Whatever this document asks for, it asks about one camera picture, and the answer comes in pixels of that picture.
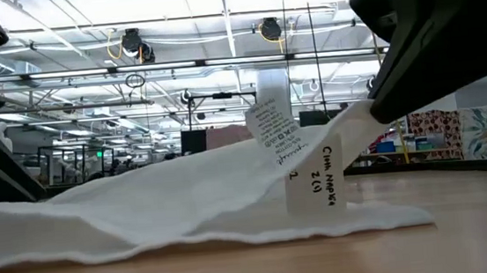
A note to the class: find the white printed care label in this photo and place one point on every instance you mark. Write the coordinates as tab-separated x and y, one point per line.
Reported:
274	129

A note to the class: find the pink curtain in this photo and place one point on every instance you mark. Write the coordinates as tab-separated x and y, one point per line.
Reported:
226	135

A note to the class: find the blue storage bin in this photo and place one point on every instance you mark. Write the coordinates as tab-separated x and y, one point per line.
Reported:
386	147

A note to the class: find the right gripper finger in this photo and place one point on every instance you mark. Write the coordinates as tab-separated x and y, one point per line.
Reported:
429	40

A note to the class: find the black monitor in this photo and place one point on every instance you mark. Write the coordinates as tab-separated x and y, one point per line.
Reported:
317	117

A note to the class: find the black stand frame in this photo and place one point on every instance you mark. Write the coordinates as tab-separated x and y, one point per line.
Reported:
222	95

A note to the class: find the black table frame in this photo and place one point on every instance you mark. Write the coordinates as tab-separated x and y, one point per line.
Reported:
449	166

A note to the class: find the black frame enclosure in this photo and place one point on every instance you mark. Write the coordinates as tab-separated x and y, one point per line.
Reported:
63	146

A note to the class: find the white handwritten tag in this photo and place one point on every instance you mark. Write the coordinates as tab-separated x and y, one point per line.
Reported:
315	179

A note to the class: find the black panel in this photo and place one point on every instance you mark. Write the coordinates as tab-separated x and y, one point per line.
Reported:
194	141

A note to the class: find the floral patterned cloth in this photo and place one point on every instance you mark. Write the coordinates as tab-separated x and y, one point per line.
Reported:
435	128

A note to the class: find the white column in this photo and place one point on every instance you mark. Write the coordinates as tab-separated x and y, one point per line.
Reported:
271	81

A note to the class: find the white cloth napkin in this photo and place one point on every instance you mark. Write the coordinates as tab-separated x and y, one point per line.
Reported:
143	202

